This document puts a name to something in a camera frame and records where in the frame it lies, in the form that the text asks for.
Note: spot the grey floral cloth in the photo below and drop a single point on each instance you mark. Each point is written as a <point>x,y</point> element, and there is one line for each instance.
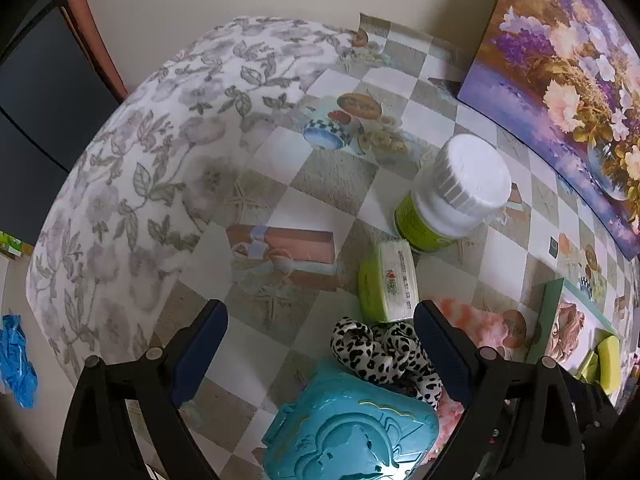
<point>150,160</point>

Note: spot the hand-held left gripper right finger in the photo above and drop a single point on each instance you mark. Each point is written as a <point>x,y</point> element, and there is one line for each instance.
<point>445,355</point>

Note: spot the green tissue pack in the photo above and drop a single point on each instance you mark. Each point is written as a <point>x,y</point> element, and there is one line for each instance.
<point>395,280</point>

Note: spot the dark cabinet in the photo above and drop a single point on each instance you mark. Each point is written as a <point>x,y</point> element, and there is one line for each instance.
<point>35,110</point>

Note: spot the leopard print scrunchie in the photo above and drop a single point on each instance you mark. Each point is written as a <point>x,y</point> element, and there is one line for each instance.
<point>380,355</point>

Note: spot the white tray with green rim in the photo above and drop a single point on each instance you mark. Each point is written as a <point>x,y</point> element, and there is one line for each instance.
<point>550,300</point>

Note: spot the lime green cloth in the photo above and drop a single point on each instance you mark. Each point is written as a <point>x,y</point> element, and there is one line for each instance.
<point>589,366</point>

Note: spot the white lidded green label bottle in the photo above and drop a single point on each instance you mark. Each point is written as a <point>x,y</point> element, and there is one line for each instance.
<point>465,175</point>

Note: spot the teal plastic toy case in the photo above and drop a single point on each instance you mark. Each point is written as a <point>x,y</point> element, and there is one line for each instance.
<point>350,435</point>

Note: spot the checkered printed tablecloth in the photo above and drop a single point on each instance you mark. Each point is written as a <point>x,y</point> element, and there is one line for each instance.
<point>320,170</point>

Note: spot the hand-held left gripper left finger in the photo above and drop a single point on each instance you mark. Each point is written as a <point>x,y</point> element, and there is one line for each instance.
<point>200,355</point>

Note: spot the blue glove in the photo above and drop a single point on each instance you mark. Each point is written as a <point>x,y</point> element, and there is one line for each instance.
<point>17,365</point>

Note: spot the yellow sponge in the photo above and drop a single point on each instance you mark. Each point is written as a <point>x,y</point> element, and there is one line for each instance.
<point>609,360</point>

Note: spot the flower painting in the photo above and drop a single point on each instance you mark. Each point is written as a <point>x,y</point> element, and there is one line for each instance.
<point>560,60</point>

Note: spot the green poster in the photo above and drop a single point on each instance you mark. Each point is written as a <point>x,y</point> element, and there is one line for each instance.
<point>12,245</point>

